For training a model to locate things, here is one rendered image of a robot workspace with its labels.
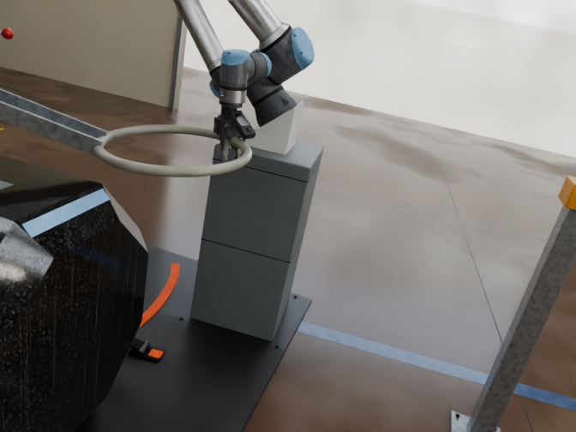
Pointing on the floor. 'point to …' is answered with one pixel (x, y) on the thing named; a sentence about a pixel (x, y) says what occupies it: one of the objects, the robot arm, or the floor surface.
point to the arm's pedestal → (254, 238)
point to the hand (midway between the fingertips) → (231, 159)
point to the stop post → (526, 320)
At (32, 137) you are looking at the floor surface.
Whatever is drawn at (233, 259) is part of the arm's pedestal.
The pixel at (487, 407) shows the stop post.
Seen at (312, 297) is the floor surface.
